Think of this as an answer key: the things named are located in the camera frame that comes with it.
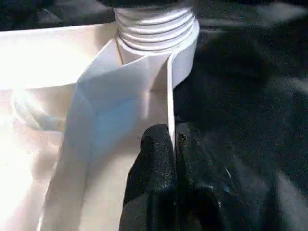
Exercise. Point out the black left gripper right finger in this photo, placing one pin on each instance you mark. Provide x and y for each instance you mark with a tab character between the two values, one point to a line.
204	192

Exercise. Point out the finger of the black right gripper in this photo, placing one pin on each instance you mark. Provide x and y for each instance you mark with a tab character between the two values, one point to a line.
134	2

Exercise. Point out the white plastic table top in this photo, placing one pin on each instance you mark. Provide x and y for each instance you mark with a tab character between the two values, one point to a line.
72	120

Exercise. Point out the black plastic mat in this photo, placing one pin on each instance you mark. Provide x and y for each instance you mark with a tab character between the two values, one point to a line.
252	96

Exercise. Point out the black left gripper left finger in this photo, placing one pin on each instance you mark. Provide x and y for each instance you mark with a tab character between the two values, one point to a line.
154	180

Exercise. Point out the white plastic table leg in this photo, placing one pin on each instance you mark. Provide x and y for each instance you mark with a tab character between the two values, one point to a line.
156	24

